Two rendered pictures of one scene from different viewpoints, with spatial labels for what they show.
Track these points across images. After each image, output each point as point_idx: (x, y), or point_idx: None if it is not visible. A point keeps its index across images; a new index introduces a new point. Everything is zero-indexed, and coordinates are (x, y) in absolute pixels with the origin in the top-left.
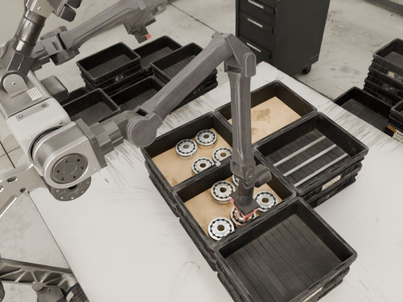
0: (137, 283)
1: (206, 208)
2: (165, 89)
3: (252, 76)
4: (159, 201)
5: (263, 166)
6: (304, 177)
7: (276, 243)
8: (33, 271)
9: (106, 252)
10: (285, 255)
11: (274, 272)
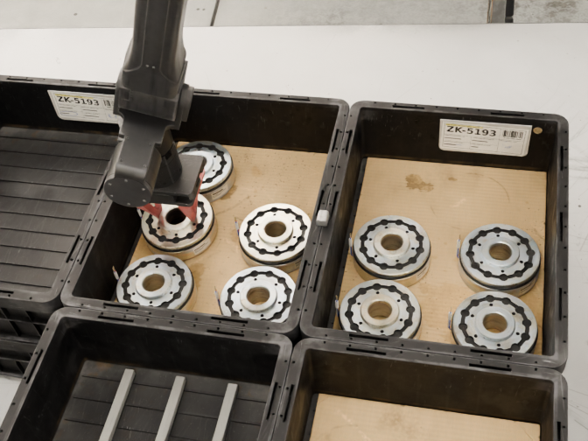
0: (297, 86)
1: (279, 192)
2: None
3: None
4: None
5: (129, 165)
6: None
7: (70, 245)
8: (490, 10)
9: (404, 73)
10: (36, 239)
11: (38, 197)
